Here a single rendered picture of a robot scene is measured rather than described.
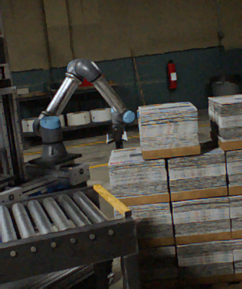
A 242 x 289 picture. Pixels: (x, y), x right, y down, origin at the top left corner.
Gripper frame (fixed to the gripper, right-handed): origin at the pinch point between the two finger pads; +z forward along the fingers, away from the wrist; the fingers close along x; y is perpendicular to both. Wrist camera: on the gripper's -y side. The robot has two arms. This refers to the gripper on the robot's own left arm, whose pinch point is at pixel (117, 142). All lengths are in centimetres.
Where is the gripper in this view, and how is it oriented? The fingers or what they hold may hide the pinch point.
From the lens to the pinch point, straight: 286.5
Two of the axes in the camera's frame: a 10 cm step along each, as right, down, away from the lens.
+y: -1.1, -9.8, -1.5
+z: -0.4, 1.6, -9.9
